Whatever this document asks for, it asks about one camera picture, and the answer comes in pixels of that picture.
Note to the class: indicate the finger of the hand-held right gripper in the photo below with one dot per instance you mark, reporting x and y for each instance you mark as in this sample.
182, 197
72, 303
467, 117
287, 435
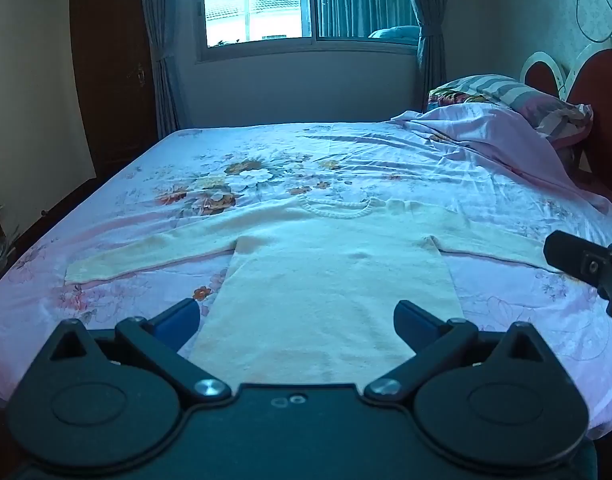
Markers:
581, 260

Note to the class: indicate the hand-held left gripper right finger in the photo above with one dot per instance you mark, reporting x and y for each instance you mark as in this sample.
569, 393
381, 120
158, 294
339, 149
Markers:
415, 324

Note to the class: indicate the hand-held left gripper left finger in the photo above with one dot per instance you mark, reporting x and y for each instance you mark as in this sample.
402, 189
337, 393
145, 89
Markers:
178, 321

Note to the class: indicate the cream knitted sweater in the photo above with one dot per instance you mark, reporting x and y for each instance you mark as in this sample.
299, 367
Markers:
326, 285

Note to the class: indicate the red and white headboard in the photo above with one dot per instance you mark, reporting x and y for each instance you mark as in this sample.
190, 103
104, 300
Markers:
606, 105

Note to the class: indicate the pink blanket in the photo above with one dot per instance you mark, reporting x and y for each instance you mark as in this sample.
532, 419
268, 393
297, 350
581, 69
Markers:
486, 130

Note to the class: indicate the striped floral pillow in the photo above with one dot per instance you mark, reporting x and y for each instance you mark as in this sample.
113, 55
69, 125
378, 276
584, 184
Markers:
511, 92

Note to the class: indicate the floral bed sheet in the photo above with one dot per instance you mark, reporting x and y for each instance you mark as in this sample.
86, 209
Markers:
336, 150

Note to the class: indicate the grey curtain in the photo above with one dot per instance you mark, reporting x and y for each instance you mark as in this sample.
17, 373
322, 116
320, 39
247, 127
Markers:
163, 50
431, 50

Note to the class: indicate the dark wooden wardrobe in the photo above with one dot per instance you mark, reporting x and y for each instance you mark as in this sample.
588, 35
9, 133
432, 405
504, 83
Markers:
111, 60

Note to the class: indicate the teal cushion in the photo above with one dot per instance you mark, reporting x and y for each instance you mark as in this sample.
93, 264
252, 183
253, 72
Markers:
393, 32

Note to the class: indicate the window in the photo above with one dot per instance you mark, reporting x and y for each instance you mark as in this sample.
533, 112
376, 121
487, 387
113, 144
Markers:
256, 0

